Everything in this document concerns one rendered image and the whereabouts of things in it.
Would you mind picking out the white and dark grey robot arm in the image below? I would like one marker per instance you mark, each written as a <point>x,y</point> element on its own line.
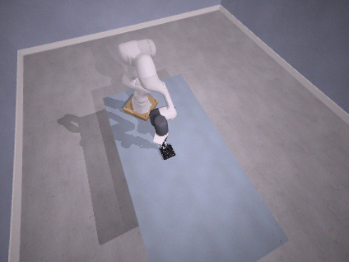
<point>142,77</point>

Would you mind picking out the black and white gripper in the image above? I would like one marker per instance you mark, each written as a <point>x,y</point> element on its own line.
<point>164,144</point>

